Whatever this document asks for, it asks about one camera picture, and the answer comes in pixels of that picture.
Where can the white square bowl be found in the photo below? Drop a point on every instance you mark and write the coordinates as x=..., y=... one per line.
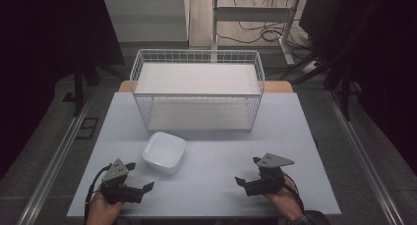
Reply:
x=164, y=152

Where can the aluminium rail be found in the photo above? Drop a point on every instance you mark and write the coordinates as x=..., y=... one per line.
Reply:
x=362, y=159
x=52, y=162

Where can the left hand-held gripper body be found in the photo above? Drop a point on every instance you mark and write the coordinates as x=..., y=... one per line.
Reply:
x=114, y=174

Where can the white power strip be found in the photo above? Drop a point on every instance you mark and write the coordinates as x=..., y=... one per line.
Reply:
x=309, y=67

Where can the light wooden table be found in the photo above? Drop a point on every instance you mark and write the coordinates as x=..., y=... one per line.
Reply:
x=278, y=86

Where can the person's right hand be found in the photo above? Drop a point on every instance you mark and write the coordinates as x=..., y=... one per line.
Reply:
x=288, y=200

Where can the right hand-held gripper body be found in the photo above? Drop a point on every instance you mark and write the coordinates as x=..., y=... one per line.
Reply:
x=273, y=160

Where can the person's left hand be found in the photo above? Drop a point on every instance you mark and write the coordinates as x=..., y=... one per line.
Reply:
x=101, y=212

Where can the white desk frame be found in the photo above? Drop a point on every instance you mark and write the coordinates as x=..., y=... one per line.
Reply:
x=252, y=13

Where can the dark monitor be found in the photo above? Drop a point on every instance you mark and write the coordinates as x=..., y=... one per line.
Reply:
x=323, y=20

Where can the black stand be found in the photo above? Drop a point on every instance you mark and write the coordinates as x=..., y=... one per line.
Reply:
x=344, y=87
x=80, y=87

